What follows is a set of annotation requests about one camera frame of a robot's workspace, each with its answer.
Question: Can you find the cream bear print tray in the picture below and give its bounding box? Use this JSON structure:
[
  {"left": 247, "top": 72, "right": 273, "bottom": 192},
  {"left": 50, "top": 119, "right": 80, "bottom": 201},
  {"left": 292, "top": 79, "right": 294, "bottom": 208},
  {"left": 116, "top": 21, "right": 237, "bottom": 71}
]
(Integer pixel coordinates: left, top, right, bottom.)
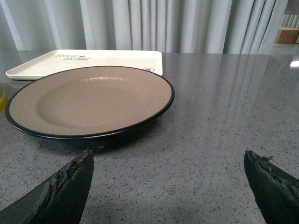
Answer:
[{"left": 6, "top": 49, "right": 163, "bottom": 80}]

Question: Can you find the right gripper worn black right finger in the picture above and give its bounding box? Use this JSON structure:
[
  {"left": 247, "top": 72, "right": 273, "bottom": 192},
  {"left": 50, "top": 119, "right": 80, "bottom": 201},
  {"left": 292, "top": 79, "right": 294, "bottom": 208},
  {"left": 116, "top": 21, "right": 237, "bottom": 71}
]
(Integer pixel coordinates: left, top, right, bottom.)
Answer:
[{"left": 244, "top": 150, "right": 299, "bottom": 224}]

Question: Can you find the right gripper worn black left finger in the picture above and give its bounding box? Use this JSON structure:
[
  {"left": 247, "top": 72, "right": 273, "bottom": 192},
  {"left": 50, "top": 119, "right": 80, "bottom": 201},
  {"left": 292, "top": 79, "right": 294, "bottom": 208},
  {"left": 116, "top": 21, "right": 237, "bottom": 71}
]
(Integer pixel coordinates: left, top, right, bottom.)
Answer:
[{"left": 0, "top": 150, "right": 94, "bottom": 224}]

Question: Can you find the grey pleated curtain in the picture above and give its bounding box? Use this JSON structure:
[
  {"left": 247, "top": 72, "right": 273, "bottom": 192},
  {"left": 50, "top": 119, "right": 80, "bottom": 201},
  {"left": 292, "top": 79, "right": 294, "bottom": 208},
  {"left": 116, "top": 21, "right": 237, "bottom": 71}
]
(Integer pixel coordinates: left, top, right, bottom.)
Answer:
[{"left": 0, "top": 0, "right": 287, "bottom": 54}]

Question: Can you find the wooden box in background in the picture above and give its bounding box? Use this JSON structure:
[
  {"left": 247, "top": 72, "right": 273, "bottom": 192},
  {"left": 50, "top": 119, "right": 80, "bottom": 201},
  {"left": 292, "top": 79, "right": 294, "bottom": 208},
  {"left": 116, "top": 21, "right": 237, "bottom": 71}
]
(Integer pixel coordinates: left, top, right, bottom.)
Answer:
[{"left": 275, "top": 27, "right": 299, "bottom": 44}]

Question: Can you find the yellow rimmed wooden steamer basket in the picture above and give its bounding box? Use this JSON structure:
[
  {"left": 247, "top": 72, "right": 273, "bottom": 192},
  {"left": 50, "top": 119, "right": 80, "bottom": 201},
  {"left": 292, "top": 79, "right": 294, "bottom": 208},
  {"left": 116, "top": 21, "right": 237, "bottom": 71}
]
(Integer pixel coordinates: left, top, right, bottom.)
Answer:
[{"left": 0, "top": 84, "right": 8, "bottom": 111}]

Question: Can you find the beige plate with black rim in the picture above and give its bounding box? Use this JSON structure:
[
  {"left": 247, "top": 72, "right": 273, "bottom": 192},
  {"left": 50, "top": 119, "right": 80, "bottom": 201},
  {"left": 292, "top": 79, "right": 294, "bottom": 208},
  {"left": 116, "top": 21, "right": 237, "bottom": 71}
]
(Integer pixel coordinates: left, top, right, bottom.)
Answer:
[{"left": 5, "top": 66, "right": 175, "bottom": 140}]

